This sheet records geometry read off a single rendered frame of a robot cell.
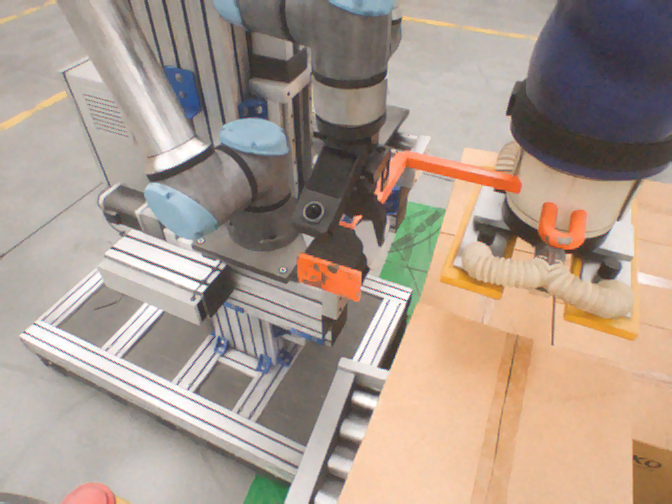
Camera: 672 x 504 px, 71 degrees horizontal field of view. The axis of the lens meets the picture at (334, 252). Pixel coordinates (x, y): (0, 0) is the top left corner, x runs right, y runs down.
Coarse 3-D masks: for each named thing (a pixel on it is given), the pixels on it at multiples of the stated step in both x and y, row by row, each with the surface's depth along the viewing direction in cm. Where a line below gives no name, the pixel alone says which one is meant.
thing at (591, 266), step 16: (576, 256) 78; (592, 256) 77; (608, 256) 77; (576, 272) 76; (592, 272) 75; (608, 272) 72; (624, 272) 75; (576, 320) 70; (592, 320) 69; (608, 320) 69; (624, 320) 69; (624, 336) 68
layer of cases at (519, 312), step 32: (480, 160) 204; (640, 192) 188; (448, 224) 175; (640, 224) 175; (640, 256) 163; (448, 288) 153; (512, 288) 153; (640, 288) 153; (480, 320) 143; (512, 320) 143; (544, 320) 143; (640, 320) 143; (576, 352) 135; (608, 352) 135; (640, 352) 135; (640, 384) 128; (640, 416) 122; (640, 448) 119; (640, 480) 128
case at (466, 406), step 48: (432, 336) 91; (480, 336) 91; (432, 384) 83; (480, 384) 83; (528, 384) 83; (576, 384) 83; (624, 384) 83; (384, 432) 77; (432, 432) 77; (480, 432) 77; (528, 432) 77; (576, 432) 77; (624, 432) 77; (384, 480) 72; (432, 480) 72; (480, 480) 72; (528, 480) 72; (576, 480) 72; (624, 480) 72
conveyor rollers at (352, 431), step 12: (360, 396) 125; (372, 396) 125; (360, 408) 125; (372, 408) 124; (348, 420) 121; (348, 432) 119; (360, 432) 118; (336, 456) 114; (336, 468) 113; (348, 468) 112; (324, 492) 109
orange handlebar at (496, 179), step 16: (400, 160) 77; (416, 160) 77; (432, 160) 77; (448, 160) 77; (448, 176) 77; (464, 176) 76; (480, 176) 74; (496, 176) 74; (384, 192) 71; (544, 208) 69; (544, 224) 66; (576, 224) 66; (544, 240) 65; (560, 240) 64; (576, 240) 64
